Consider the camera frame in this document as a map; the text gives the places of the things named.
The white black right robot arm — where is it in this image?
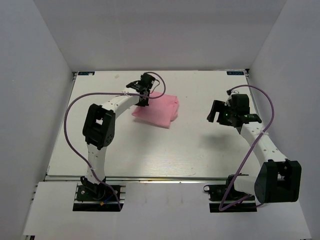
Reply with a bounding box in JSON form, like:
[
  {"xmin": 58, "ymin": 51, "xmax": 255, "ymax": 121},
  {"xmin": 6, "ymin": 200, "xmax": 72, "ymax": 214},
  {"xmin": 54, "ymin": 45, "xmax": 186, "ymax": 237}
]
[{"xmin": 207, "ymin": 94, "xmax": 302, "ymax": 204}]

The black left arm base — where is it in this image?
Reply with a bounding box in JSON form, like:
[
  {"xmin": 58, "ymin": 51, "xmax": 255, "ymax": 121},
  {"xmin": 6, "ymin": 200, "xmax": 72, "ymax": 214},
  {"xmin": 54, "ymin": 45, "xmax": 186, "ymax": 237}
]
[{"xmin": 72, "ymin": 176, "xmax": 125, "ymax": 212}]

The blue label sticker left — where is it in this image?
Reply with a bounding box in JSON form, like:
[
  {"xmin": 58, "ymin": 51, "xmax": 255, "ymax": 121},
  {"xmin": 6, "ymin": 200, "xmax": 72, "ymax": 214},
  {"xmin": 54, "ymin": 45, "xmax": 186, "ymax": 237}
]
[{"xmin": 77, "ymin": 71, "xmax": 95, "ymax": 76}]

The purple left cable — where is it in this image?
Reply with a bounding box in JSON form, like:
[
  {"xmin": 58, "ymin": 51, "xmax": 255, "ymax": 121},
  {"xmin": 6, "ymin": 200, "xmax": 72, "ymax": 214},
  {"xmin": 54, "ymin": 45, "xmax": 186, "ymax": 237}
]
[{"xmin": 64, "ymin": 71, "xmax": 167, "ymax": 211}]

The blue label sticker right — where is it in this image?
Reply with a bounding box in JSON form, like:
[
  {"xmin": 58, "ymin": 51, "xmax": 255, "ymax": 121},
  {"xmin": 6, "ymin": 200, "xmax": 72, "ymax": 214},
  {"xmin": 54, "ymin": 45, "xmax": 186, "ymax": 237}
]
[{"xmin": 226, "ymin": 71, "xmax": 245, "ymax": 76}]

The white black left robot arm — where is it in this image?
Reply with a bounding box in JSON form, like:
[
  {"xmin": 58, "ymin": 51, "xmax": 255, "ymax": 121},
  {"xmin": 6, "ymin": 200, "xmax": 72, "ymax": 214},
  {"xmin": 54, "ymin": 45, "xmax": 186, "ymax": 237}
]
[{"xmin": 80, "ymin": 72, "xmax": 156, "ymax": 200}]

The blue label sticker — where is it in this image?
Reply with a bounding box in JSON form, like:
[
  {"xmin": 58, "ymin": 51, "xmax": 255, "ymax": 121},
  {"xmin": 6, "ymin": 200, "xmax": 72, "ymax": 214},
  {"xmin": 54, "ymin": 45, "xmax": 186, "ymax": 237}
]
[
  {"xmin": 77, "ymin": 71, "xmax": 95, "ymax": 76},
  {"xmin": 226, "ymin": 71, "xmax": 245, "ymax": 76}
]

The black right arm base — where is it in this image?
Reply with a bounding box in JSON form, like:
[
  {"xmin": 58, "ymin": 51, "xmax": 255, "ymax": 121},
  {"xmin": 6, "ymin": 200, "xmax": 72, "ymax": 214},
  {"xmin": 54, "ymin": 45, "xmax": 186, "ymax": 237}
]
[{"xmin": 202, "ymin": 174, "xmax": 258, "ymax": 214}]

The pink t shirt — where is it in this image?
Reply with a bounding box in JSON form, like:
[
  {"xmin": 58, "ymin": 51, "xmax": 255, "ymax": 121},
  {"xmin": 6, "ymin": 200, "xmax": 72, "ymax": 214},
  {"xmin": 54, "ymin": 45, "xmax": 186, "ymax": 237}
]
[{"xmin": 131, "ymin": 94, "xmax": 180, "ymax": 129}]

